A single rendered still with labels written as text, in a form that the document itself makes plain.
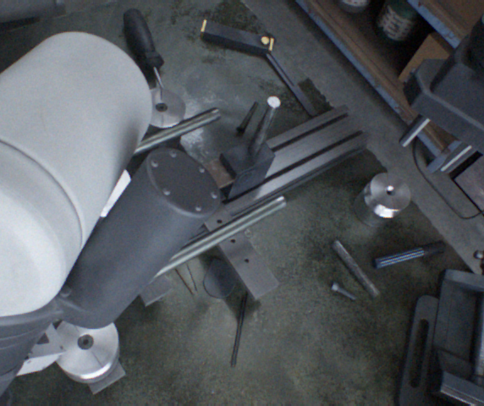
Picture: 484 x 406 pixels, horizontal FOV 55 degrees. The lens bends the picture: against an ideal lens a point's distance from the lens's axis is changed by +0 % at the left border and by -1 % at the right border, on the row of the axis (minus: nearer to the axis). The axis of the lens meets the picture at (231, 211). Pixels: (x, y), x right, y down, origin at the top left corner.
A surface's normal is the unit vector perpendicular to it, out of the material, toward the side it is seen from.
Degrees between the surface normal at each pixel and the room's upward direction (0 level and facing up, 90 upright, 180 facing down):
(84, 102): 36
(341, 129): 0
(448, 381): 0
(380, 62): 0
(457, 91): 90
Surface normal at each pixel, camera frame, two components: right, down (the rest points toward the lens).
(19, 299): -0.12, 0.61
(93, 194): 0.99, 0.03
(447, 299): 0.19, -0.45
